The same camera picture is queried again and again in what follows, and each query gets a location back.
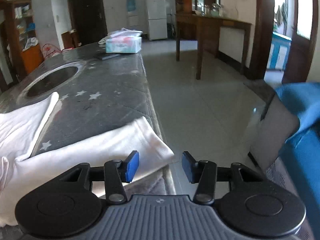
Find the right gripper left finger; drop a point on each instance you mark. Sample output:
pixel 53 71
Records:
pixel 117 172

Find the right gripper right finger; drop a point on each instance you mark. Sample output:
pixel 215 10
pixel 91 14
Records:
pixel 204 174

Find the door mat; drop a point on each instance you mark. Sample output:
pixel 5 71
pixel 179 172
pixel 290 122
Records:
pixel 261 89

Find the round black induction cooktop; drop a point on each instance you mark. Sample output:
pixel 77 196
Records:
pixel 51 81

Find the crumpled patterned cloth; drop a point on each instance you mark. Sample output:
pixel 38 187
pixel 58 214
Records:
pixel 112 35

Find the tissue box pack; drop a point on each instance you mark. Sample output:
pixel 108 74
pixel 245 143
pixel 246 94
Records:
pixel 129 43

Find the polka dot play tent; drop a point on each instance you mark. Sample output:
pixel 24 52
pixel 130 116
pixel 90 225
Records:
pixel 49 50

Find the wooden glass side door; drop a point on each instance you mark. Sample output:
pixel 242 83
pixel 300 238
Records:
pixel 304 37

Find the wooden console table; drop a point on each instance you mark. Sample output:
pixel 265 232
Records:
pixel 208 29

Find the wooden shelf cabinet left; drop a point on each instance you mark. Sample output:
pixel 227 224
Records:
pixel 24 47

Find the water dispenser with blue bottle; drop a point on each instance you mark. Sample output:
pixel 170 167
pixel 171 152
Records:
pixel 132 14

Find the dark wooden entrance door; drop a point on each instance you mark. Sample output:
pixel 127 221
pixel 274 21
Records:
pixel 88 19

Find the white refrigerator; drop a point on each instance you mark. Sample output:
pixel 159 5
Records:
pixel 157 19

